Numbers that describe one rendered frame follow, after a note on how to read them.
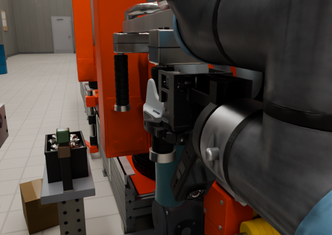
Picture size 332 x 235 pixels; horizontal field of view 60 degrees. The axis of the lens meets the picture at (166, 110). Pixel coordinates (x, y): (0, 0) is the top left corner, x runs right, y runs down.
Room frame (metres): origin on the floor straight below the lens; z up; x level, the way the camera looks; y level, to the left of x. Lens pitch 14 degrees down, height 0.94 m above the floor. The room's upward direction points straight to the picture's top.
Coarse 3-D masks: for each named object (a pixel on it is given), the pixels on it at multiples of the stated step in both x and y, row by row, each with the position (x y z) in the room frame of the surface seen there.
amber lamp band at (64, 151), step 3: (69, 144) 0.86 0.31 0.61; (57, 147) 0.84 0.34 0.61; (60, 147) 0.84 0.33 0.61; (63, 147) 0.84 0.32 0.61; (66, 147) 0.84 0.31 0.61; (69, 147) 0.85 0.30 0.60; (60, 150) 0.84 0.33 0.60; (63, 150) 0.84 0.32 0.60; (66, 150) 0.84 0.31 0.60; (69, 150) 0.85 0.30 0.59; (60, 153) 0.84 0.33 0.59; (63, 153) 0.84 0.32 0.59; (66, 153) 0.84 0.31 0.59; (69, 153) 0.85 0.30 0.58; (60, 156) 0.84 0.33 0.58; (63, 156) 0.84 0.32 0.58; (66, 156) 0.84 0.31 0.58; (69, 156) 0.85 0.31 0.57
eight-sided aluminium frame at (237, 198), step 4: (216, 180) 0.67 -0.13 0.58; (220, 180) 0.65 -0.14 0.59; (220, 184) 0.65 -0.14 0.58; (224, 184) 0.64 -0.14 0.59; (224, 188) 0.63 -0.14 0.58; (228, 188) 0.62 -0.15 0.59; (232, 192) 0.60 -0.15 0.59; (236, 196) 0.58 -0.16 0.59; (236, 200) 0.58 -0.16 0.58; (240, 200) 0.57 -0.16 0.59; (244, 204) 0.56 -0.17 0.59
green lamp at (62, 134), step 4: (60, 128) 0.87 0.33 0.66; (64, 128) 0.87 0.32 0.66; (68, 128) 0.87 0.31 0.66; (56, 132) 0.84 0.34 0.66; (60, 132) 0.84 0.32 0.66; (64, 132) 0.84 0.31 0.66; (68, 132) 0.85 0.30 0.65; (56, 136) 0.84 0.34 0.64; (60, 136) 0.84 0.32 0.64; (64, 136) 0.84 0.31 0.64; (68, 136) 0.85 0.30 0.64; (60, 140) 0.84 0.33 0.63; (64, 140) 0.84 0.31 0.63; (68, 140) 0.85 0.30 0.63
